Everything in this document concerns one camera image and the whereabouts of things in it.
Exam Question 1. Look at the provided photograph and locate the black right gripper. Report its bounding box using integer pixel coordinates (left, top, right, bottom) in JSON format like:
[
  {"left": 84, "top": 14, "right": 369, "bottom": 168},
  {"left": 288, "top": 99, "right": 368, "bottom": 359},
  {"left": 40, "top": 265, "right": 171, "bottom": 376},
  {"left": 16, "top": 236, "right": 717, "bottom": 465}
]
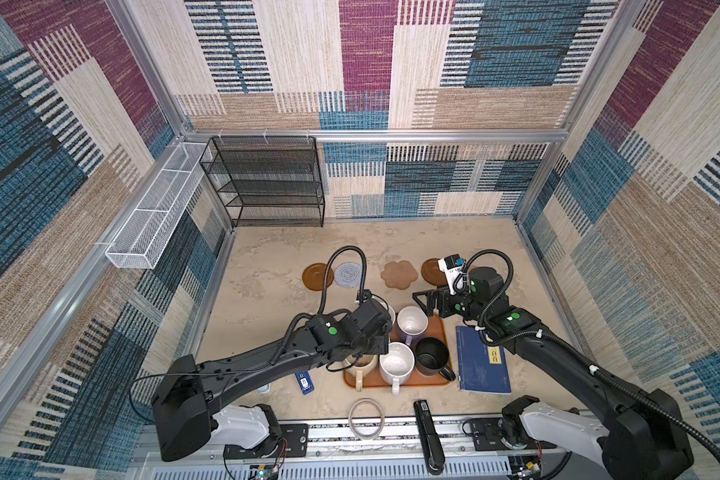
[{"left": 412, "top": 282, "right": 487, "bottom": 323}]

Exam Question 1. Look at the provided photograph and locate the purple mug white inside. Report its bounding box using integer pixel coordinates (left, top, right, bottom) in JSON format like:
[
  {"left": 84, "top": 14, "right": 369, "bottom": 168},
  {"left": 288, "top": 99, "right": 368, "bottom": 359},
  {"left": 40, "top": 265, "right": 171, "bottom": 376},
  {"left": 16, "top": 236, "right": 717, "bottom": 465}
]
[{"left": 395, "top": 306, "right": 429, "bottom": 347}]

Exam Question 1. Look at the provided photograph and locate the cork flower shaped coaster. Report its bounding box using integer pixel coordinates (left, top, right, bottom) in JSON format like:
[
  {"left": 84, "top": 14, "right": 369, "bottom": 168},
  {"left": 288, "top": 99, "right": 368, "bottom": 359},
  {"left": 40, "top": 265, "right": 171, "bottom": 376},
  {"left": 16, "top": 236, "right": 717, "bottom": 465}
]
[{"left": 381, "top": 260, "right": 418, "bottom": 290}]

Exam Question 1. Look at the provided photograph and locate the blue woven round coaster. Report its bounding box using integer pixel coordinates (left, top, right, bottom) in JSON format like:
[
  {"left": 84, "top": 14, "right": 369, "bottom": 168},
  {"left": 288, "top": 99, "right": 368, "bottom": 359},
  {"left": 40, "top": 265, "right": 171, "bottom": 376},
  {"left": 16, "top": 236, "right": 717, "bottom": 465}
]
[{"left": 334, "top": 262, "right": 363, "bottom": 288}]

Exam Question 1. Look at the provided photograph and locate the brown round wooden coaster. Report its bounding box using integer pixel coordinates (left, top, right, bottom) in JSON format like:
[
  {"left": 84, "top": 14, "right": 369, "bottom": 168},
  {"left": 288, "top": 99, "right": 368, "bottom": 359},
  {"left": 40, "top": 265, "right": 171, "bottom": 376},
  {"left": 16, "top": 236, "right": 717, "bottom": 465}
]
[
  {"left": 302, "top": 263, "right": 334, "bottom": 291},
  {"left": 421, "top": 258, "right": 447, "bottom": 288}
]

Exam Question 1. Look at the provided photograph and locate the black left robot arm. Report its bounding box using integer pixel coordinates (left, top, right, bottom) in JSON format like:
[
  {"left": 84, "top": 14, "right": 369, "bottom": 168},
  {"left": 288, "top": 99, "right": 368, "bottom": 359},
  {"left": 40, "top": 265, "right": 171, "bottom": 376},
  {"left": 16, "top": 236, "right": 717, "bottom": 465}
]
[{"left": 150, "top": 286, "right": 393, "bottom": 462}]

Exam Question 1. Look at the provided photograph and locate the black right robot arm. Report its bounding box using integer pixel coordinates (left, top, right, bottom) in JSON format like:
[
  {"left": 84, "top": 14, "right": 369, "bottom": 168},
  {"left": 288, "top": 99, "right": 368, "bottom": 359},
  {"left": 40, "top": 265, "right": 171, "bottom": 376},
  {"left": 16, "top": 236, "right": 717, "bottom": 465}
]
[{"left": 412, "top": 250, "right": 720, "bottom": 479}]

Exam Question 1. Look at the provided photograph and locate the orange brown serving tray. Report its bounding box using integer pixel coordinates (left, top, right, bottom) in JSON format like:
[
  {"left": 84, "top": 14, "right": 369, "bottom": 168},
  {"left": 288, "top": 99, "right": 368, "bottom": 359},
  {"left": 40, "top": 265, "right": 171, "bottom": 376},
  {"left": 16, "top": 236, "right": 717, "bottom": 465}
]
[{"left": 343, "top": 316, "right": 449, "bottom": 389}]

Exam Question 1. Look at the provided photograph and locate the beige mug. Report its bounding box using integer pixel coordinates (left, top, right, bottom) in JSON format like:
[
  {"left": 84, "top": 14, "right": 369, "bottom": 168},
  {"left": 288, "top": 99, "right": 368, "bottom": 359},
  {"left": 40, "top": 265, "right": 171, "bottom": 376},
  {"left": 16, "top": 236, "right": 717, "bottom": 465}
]
[{"left": 342, "top": 355, "right": 378, "bottom": 392}]

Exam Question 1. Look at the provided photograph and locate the black mug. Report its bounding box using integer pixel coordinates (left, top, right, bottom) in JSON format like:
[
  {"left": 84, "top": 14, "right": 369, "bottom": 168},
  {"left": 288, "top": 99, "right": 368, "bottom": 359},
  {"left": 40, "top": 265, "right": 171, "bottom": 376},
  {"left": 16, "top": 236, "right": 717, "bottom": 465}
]
[{"left": 414, "top": 337, "right": 456, "bottom": 382}]

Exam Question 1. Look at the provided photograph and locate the blue black utility knife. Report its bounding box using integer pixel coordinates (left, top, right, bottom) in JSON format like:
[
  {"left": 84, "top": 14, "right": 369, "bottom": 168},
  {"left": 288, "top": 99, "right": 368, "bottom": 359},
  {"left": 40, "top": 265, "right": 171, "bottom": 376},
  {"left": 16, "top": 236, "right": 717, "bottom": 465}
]
[{"left": 295, "top": 371, "right": 315, "bottom": 395}]

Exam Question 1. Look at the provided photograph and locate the dark blue book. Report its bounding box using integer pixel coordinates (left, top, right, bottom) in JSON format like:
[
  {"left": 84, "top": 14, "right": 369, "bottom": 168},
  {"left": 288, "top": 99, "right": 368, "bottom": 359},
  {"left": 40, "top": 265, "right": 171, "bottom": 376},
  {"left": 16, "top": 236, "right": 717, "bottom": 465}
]
[{"left": 456, "top": 326, "right": 511, "bottom": 395}]

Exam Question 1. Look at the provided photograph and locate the black handheld device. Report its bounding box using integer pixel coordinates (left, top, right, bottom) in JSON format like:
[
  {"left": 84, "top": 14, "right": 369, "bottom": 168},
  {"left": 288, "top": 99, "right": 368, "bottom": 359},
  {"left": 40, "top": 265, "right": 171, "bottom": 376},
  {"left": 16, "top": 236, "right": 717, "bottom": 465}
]
[{"left": 413, "top": 399, "right": 446, "bottom": 475}]

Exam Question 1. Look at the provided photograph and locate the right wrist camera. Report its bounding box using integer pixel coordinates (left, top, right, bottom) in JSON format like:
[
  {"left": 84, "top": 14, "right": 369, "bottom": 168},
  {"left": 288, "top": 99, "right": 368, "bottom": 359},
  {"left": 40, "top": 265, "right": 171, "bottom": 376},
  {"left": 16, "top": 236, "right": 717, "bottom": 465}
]
[{"left": 438, "top": 254, "right": 467, "bottom": 295}]

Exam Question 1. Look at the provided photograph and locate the white cable ring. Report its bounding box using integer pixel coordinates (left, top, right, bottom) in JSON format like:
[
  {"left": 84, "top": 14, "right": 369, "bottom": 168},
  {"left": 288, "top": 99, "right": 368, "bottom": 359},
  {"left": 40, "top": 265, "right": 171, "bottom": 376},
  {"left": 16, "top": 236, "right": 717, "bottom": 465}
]
[{"left": 347, "top": 398, "right": 386, "bottom": 442}]

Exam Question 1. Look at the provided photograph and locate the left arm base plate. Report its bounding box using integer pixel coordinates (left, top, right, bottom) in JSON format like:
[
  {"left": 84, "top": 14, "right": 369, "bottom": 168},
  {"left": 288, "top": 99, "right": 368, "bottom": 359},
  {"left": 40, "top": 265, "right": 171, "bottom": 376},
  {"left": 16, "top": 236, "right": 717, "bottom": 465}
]
[{"left": 223, "top": 423, "right": 309, "bottom": 460}]

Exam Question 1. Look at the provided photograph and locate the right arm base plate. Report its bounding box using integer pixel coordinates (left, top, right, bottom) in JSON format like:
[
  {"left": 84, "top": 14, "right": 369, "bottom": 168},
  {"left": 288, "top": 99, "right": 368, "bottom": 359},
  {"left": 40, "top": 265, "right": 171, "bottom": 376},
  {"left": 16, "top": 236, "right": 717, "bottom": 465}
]
[{"left": 461, "top": 416, "right": 557, "bottom": 451}]

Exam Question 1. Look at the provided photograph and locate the black wire shelf rack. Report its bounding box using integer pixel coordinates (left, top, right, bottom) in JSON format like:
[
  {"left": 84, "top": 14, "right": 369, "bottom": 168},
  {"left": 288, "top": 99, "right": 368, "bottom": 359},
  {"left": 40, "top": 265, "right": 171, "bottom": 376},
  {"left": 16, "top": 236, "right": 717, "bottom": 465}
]
[{"left": 200, "top": 136, "right": 326, "bottom": 228}]

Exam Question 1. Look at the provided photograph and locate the white mesh wall basket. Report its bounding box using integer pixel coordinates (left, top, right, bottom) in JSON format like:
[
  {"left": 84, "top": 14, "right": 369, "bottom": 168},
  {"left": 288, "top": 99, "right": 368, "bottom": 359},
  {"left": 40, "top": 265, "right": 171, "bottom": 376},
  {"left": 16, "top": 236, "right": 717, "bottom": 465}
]
[{"left": 106, "top": 143, "right": 205, "bottom": 270}]

